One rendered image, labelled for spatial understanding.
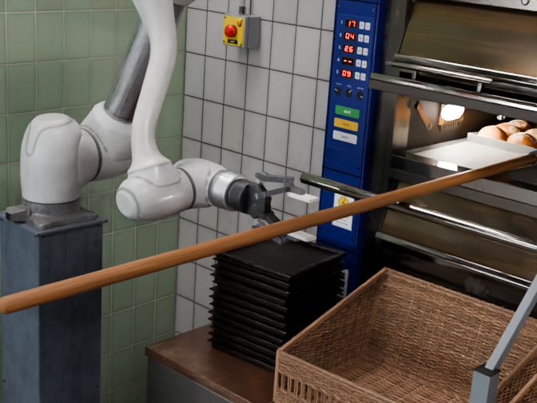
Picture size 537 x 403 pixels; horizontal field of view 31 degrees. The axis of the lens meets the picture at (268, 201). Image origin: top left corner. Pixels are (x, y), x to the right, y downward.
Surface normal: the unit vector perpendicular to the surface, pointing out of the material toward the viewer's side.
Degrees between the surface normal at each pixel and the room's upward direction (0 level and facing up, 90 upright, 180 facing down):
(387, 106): 90
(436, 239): 70
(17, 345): 90
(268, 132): 90
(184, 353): 0
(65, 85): 90
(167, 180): 57
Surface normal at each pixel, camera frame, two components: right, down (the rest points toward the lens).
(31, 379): -0.72, 0.15
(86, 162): 0.84, 0.17
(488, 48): -0.62, -0.17
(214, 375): 0.07, -0.96
